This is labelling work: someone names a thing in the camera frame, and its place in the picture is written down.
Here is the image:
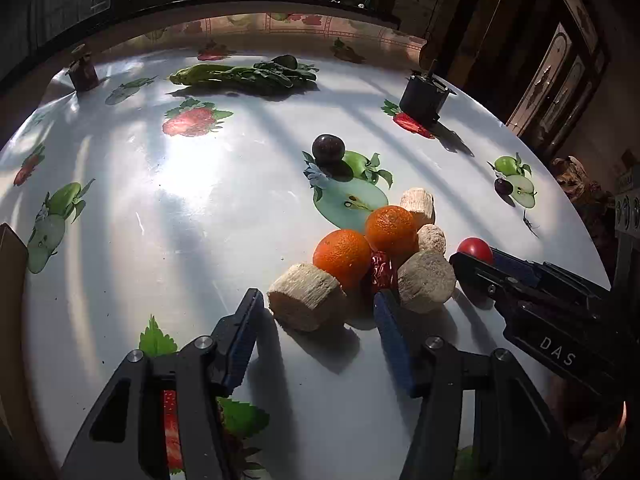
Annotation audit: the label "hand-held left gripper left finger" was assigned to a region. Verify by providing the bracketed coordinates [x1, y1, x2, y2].
[60, 287, 266, 480]

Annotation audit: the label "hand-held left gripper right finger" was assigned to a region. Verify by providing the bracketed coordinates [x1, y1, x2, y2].
[372, 290, 583, 480]

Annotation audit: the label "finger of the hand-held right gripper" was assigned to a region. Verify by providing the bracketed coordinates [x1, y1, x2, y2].
[489, 246, 549, 284]
[449, 251, 532, 307]

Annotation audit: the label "red tomato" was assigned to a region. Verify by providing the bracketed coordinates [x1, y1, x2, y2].
[456, 237, 495, 266]

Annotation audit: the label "peeled sugarcane piece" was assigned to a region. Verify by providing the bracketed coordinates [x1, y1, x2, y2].
[399, 187, 436, 228]
[267, 262, 348, 333]
[397, 250, 457, 315]
[416, 224, 447, 256]

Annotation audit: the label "red date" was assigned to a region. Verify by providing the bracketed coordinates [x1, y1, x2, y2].
[369, 251, 399, 295]

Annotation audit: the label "orange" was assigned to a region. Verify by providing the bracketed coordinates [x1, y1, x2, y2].
[313, 229, 373, 291]
[364, 205, 419, 257]

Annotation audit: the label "dark purple plum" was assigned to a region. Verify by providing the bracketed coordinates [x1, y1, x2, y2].
[312, 133, 346, 166]

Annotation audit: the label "black motor box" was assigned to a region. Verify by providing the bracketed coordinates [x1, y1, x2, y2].
[398, 59, 457, 126]

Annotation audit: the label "wooden panel door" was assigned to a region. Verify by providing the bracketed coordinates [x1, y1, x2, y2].
[505, 0, 612, 161]

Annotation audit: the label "leafy green vegetables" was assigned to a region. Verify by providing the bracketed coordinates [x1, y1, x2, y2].
[169, 54, 319, 97]

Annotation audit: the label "dark red jar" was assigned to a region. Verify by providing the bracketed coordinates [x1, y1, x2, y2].
[67, 51, 100, 93]

